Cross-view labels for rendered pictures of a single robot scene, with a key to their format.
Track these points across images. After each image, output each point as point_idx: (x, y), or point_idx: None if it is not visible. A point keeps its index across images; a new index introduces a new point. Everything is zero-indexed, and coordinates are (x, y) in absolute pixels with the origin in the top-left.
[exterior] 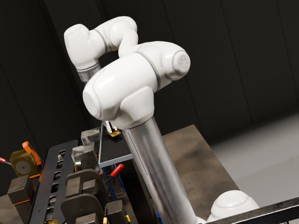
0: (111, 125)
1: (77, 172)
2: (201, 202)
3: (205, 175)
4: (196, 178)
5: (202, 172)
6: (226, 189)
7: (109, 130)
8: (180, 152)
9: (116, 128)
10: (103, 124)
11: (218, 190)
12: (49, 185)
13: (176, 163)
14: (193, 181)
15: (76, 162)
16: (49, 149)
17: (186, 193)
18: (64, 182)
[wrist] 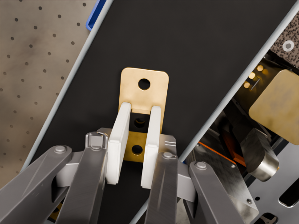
0: (126, 141)
1: None
2: (55, 20)
3: (8, 78)
4: (25, 86)
5: (6, 92)
6: (3, 8)
7: (159, 113)
8: (4, 173)
9: (123, 105)
10: (175, 141)
11: (16, 20)
12: (296, 212)
13: (25, 153)
14: (32, 84)
15: (273, 167)
16: None
17: (59, 67)
18: (271, 185)
